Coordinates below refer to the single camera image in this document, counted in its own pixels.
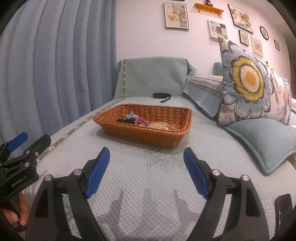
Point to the striped blue pillow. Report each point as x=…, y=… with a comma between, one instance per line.
x=205, y=91

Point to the yellow wall shelf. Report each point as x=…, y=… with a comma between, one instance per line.
x=208, y=9

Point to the teal covered headboard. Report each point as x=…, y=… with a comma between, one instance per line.
x=142, y=77

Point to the butterfly small framed picture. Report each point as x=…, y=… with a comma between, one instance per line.
x=257, y=46

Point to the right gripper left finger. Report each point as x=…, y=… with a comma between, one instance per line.
x=48, y=220

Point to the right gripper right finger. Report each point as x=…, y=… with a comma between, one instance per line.
x=246, y=218

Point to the plain teal cushion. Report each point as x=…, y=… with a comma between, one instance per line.
x=270, y=141

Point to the figurine on shelf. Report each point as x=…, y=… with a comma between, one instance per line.
x=208, y=3

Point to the woven wicker basket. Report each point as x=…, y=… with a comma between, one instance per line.
x=156, y=125

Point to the large floral cushion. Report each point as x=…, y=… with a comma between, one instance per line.
x=250, y=89

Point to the blue curtain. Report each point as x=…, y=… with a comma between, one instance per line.
x=58, y=63

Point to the light blue hair clip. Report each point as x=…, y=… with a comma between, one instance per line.
x=132, y=116

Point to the tiny framed picture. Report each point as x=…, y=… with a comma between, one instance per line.
x=277, y=45

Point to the small dark framed picture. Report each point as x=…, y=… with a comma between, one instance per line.
x=243, y=37

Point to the floral framed picture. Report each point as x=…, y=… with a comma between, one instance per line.
x=240, y=18

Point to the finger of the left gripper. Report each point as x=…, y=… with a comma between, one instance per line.
x=16, y=142
x=31, y=154

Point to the white framed collage picture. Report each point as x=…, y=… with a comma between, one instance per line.
x=216, y=30

